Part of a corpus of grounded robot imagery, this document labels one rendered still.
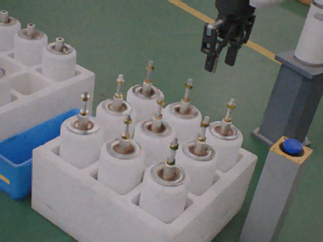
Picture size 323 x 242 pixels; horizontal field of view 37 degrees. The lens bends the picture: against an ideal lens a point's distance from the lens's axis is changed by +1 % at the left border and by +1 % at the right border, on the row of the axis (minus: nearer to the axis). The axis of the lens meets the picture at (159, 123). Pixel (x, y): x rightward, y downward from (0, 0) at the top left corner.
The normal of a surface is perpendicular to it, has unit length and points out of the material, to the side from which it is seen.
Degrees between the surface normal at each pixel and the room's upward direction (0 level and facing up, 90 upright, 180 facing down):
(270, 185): 90
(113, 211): 90
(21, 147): 88
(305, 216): 0
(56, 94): 90
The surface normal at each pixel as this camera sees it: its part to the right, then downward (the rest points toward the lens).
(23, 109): 0.80, 0.42
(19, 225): 0.15, -0.83
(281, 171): -0.58, 0.37
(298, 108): -0.12, 0.52
